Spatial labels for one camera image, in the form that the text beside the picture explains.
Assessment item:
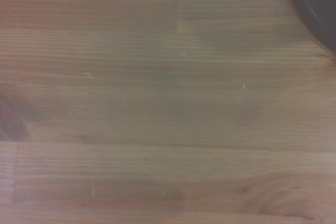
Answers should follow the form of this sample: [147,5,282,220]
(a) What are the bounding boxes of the wooden mug tree black base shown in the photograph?
[287,0,336,57]

